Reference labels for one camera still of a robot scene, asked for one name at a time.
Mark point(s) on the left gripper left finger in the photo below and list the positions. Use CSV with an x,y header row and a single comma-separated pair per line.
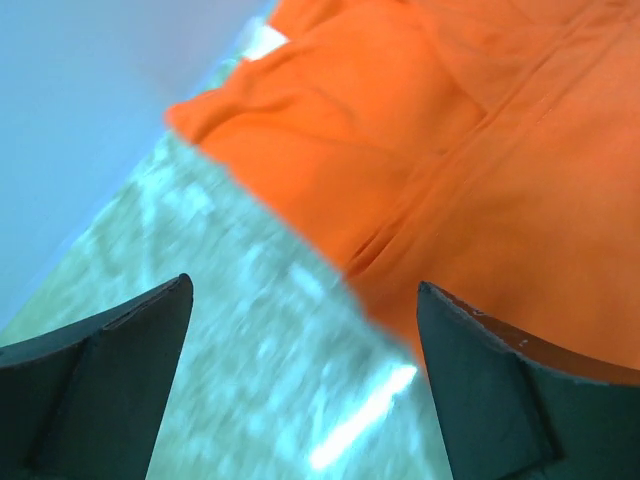
x,y
86,401

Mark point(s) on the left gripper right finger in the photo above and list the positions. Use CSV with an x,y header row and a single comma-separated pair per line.
x,y
511,405

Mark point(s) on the orange t-shirt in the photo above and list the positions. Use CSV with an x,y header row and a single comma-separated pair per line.
x,y
488,147

